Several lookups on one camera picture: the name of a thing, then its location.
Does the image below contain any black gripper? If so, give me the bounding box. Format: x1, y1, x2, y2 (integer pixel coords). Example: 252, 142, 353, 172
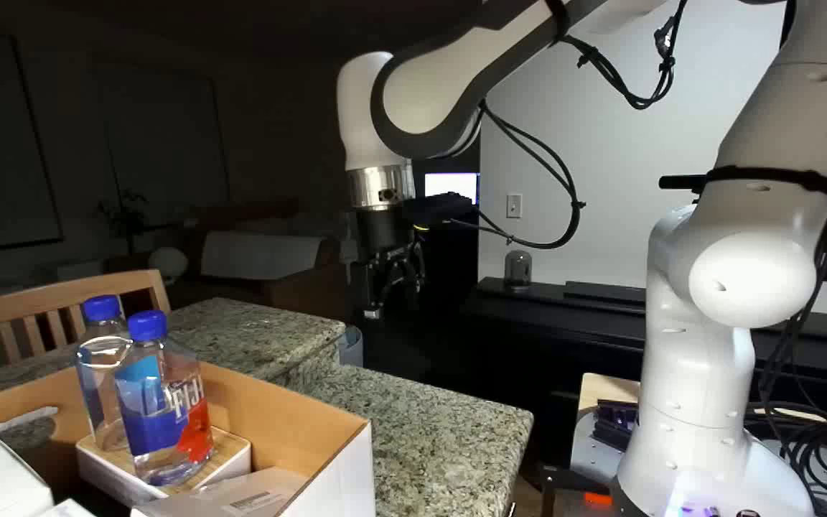
353, 205, 424, 316

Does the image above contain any blue-cap water bottle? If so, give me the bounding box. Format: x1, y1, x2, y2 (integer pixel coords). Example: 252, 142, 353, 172
115, 309, 211, 462
73, 296, 131, 447

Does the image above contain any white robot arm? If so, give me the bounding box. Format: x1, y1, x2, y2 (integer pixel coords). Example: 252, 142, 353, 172
335, 0, 827, 517

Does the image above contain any small white inner box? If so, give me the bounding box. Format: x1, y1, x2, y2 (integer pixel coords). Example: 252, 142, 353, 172
73, 428, 249, 504

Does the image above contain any open cardboard box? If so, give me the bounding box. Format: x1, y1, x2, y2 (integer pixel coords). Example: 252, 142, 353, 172
0, 361, 375, 517

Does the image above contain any black sideboard cabinet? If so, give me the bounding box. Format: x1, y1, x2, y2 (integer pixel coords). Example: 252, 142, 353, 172
461, 279, 827, 411

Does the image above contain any wooden chair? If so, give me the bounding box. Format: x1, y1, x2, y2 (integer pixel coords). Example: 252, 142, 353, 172
0, 270, 168, 363

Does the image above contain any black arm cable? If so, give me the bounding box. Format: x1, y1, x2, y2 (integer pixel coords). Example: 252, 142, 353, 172
473, 0, 695, 251

